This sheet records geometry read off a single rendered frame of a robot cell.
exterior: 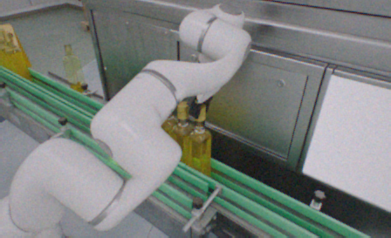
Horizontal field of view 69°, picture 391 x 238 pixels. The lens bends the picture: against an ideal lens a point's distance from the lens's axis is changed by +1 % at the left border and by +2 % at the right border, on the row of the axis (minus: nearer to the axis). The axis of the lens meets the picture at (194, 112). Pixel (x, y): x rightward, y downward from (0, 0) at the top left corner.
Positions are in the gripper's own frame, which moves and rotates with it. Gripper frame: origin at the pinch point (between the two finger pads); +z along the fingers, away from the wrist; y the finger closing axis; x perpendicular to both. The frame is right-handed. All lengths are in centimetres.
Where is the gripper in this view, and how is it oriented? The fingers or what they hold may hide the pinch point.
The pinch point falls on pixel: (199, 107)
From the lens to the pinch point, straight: 77.9
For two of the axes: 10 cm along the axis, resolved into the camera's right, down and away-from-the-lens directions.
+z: -2.1, 7.1, 6.7
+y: -6.0, 4.4, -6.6
